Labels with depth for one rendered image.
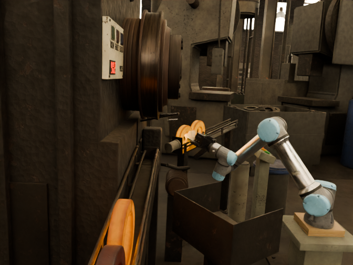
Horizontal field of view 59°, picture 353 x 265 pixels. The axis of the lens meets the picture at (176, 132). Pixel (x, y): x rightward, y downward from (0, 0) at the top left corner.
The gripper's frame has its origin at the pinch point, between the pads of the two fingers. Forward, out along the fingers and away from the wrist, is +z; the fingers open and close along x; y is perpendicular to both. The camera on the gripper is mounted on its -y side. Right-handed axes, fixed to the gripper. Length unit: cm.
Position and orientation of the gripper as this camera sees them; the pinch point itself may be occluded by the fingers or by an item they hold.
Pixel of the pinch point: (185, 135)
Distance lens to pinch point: 193.8
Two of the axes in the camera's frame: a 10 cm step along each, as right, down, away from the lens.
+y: 3.0, -8.9, -3.4
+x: -5.7, 1.2, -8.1
